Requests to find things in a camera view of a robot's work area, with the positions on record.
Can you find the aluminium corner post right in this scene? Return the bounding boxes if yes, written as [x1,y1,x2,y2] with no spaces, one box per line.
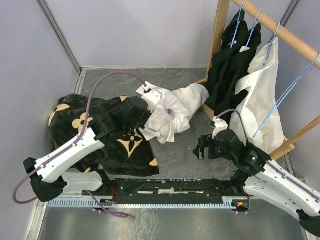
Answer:
[280,0,300,28]

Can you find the aluminium corner post left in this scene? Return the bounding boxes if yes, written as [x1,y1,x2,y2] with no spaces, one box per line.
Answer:
[34,0,83,73]

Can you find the white shirt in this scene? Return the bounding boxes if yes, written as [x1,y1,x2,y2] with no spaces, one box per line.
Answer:
[140,82,210,144]
[229,37,284,154]

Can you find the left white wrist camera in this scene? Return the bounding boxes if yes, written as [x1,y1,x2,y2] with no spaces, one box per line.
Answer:
[136,85,163,112]

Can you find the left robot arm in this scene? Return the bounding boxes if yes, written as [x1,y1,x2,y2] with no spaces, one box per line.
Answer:
[23,94,160,202]

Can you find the white hanging shirt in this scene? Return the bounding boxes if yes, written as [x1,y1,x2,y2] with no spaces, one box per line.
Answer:
[229,37,284,154]

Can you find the black hanging shirt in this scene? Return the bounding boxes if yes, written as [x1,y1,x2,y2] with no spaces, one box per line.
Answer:
[214,23,262,115]
[204,16,248,112]

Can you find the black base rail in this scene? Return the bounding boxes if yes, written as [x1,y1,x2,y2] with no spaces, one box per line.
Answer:
[92,178,248,203]

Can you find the wooden clothes rack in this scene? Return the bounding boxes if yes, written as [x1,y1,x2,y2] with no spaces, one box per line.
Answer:
[207,0,320,160]

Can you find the white slotted cable duct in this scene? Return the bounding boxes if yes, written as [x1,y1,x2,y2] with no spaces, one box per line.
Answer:
[47,194,248,210]

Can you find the blue wire hanger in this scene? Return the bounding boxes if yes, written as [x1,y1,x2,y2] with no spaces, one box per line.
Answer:
[253,53,320,138]

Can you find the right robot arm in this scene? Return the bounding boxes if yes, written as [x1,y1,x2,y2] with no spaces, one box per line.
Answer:
[205,129,320,237]

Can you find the aluminium corner post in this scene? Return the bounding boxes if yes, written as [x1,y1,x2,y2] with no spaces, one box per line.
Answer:
[34,0,83,73]
[280,0,300,28]

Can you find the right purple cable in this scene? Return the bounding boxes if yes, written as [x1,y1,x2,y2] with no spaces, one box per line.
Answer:
[214,109,251,141]

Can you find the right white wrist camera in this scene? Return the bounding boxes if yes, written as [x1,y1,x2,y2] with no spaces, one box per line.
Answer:
[210,116,229,139]

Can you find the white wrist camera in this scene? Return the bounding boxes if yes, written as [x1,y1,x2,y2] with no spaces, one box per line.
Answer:
[136,85,163,112]
[210,116,229,139]

